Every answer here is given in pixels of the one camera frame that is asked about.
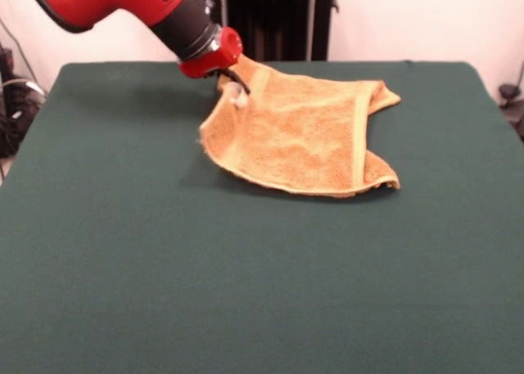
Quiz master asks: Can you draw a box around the orange terry towel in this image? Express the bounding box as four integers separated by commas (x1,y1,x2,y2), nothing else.
198,56,403,199

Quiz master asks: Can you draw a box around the white cable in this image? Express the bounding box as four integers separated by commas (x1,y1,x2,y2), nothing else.
0,77,47,103

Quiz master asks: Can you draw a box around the black floor object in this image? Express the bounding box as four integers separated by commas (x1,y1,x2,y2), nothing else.
505,103,524,142

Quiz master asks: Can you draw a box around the small black adapter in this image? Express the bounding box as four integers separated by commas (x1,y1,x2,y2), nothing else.
498,83,522,107

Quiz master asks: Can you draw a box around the dark green table cloth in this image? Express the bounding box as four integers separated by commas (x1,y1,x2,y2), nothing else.
0,61,524,374

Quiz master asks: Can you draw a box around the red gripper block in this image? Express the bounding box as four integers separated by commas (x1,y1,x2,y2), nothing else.
178,26,252,96

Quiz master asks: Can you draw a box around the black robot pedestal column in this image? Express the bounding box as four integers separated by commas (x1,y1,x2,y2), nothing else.
206,0,341,63

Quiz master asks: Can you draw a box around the black upright power adapter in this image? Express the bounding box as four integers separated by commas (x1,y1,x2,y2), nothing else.
0,48,16,80

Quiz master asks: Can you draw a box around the black cable bundle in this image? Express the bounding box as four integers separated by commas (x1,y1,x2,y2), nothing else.
0,99,42,159

